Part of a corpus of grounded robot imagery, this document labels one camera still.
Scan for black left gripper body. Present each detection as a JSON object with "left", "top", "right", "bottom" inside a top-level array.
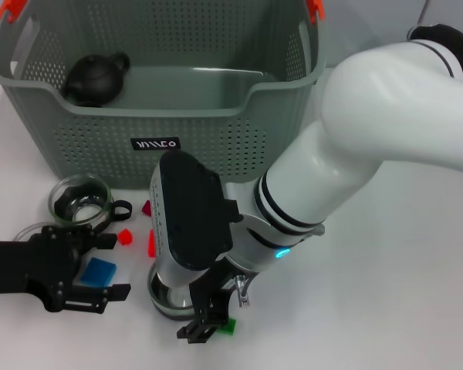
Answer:
[{"left": 0, "top": 226, "right": 83, "bottom": 313}]

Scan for grey perforated storage bin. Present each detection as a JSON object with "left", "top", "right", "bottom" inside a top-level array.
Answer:
[{"left": 0, "top": 0, "right": 329, "bottom": 192}]

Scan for glass teapot black handle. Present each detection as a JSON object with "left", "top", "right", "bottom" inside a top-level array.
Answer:
[{"left": 407, "top": 23, "right": 463, "bottom": 84}]

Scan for orange bin handle clip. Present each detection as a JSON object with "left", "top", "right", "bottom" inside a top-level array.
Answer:
[
  {"left": 306, "top": 0, "right": 327, "bottom": 25},
  {"left": 0, "top": 0, "right": 28, "bottom": 22}
]

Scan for right arm cable silver plugs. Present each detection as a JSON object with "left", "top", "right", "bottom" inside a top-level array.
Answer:
[{"left": 234, "top": 224, "right": 327, "bottom": 310}]

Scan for black clay teapot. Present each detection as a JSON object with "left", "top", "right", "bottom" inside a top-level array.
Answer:
[{"left": 61, "top": 51, "right": 131, "bottom": 108}]

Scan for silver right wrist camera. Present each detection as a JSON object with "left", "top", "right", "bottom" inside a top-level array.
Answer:
[{"left": 149, "top": 150, "right": 241, "bottom": 288}]

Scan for blue square block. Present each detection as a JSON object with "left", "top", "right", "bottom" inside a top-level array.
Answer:
[{"left": 79, "top": 257, "right": 117, "bottom": 288}]

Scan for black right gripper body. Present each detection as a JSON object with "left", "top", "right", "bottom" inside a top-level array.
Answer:
[{"left": 190, "top": 256, "right": 240, "bottom": 297}]

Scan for bright green block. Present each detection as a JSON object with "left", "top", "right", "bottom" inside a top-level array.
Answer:
[{"left": 215, "top": 318, "right": 237, "bottom": 335}]

